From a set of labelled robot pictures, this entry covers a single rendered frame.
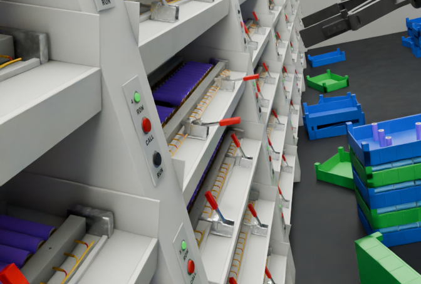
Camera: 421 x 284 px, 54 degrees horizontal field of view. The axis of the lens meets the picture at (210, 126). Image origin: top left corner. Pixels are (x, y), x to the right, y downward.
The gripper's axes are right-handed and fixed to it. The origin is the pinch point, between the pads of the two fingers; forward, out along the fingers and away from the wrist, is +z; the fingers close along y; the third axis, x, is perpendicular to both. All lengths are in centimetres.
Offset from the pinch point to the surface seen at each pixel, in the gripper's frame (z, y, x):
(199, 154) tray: 21.1, -18.8, -8.5
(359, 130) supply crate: 1, 69, -51
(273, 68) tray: 26, 100, -25
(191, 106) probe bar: 24.2, -5.7, -3.8
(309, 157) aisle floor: 32, 125, -81
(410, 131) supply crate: -14, 70, -58
